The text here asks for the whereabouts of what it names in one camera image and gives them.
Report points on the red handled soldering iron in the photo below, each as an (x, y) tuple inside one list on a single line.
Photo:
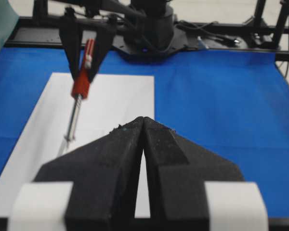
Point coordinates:
[(80, 89)]

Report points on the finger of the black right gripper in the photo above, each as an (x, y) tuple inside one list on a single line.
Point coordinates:
[(70, 34), (102, 44)]

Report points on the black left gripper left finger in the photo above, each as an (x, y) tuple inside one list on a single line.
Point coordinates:
[(105, 175)]

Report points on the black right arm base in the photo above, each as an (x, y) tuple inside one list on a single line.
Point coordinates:
[(156, 36)]

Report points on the black aluminium frame post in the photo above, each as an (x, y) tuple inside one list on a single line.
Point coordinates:
[(259, 38)]

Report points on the large white foam board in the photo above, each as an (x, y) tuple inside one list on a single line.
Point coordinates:
[(113, 100)]

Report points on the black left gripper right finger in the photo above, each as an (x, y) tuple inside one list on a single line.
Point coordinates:
[(176, 171)]

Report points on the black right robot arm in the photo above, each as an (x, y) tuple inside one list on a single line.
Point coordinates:
[(100, 16)]

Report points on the blue table cloth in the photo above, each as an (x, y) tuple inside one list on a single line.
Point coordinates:
[(235, 104)]

